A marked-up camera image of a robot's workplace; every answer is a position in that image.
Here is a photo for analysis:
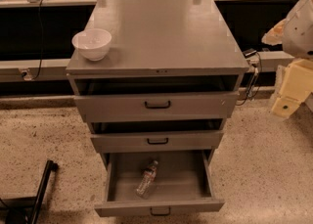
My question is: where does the clear plastic water bottle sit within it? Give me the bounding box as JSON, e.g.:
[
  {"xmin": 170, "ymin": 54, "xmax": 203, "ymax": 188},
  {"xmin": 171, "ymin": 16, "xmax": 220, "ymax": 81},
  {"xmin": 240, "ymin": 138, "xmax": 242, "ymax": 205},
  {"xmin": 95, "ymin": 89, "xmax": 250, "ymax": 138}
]
[{"xmin": 136, "ymin": 160, "xmax": 158, "ymax": 198}]

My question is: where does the grey top drawer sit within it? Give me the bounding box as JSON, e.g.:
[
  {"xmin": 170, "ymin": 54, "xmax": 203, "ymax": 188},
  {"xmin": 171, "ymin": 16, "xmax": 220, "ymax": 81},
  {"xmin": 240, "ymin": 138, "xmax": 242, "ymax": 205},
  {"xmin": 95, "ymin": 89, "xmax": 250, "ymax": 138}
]
[{"xmin": 72, "ymin": 79, "xmax": 238, "ymax": 122}]

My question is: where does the white bowl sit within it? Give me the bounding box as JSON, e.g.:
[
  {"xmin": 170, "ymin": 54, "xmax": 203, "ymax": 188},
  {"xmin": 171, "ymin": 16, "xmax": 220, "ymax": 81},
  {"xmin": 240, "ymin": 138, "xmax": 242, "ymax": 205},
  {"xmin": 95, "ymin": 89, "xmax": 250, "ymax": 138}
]
[{"xmin": 71, "ymin": 28, "xmax": 112, "ymax": 61}]

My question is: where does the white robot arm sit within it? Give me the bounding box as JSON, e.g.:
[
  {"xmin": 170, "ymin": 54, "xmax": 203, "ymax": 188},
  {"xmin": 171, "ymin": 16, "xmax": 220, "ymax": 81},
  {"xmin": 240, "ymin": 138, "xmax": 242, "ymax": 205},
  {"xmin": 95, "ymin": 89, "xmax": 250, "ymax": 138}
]
[{"xmin": 261, "ymin": 0, "xmax": 313, "ymax": 118}]

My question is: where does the grey middle drawer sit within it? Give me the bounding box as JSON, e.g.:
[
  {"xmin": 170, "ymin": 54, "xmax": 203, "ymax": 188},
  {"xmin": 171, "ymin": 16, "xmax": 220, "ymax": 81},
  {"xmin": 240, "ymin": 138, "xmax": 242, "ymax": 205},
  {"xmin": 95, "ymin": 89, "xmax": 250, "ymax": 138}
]
[{"xmin": 91, "ymin": 119, "xmax": 223, "ymax": 153}]

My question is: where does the black power adapter with cable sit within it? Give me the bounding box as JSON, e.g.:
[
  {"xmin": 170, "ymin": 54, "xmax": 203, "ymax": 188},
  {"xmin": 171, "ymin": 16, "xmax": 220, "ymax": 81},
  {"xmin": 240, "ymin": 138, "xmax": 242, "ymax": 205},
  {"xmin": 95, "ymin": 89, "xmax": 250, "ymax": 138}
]
[{"xmin": 237, "ymin": 48, "xmax": 262, "ymax": 106}]

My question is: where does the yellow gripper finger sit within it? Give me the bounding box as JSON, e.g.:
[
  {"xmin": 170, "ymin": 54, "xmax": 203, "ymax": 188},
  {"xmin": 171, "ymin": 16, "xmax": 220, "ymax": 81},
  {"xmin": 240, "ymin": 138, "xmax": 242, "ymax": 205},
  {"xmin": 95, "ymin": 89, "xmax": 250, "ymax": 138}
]
[{"xmin": 271, "ymin": 59, "xmax": 313, "ymax": 118}]

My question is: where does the black cable left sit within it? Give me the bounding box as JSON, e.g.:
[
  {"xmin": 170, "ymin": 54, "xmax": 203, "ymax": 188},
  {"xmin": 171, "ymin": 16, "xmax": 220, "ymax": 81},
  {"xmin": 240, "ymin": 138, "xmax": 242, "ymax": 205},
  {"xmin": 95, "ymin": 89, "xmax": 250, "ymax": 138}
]
[{"xmin": 32, "ymin": 0, "xmax": 55, "ymax": 81}]

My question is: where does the wall power outlet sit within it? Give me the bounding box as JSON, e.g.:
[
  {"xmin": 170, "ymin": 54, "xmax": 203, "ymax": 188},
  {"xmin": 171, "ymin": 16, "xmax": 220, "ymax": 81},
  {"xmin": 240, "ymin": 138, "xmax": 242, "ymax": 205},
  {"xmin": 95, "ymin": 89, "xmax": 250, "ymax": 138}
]
[{"xmin": 20, "ymin": 68, "xmax": 33, "ymax": 81}]

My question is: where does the black stand leg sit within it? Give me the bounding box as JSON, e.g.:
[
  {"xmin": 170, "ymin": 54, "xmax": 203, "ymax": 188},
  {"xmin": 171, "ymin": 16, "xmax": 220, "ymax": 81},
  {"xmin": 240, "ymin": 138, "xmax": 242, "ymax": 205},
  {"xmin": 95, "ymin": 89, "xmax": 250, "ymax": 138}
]
[{"xmin": 0, "ymin": 159, "xmax": 59, "ymax": 224}]

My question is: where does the grey drawer cabinet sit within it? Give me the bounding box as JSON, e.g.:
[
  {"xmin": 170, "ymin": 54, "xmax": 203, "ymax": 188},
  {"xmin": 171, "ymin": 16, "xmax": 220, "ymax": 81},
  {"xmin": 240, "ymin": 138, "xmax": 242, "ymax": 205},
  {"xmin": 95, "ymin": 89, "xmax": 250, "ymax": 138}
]
[{"xmin": 66, "ymin": 0, "xmax": 250, "ymax": 163}]

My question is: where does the grey bottom drawer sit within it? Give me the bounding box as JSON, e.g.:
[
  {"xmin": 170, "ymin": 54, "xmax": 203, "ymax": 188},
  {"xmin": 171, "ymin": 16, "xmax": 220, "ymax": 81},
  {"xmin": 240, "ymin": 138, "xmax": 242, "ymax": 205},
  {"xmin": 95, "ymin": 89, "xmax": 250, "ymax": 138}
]
[{"xmin": 95, "ymin": 151, "xmax": 224, "ymax": 217}]

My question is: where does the grey drawer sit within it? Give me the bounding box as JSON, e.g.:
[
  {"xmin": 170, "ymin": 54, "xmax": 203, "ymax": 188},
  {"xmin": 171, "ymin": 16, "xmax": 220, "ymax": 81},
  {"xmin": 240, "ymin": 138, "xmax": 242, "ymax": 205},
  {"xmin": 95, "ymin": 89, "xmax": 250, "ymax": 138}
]
[
  {"xmin": 95, "ymin": 151, "xmax": 224, "ymax": 217},
  {"xmin": 91, "ymin": 119, "xmax": 223, "ymax": 153},
  {"xmin": 72, "ymin": 79, "xmax": 238, "ymax": 122}
]

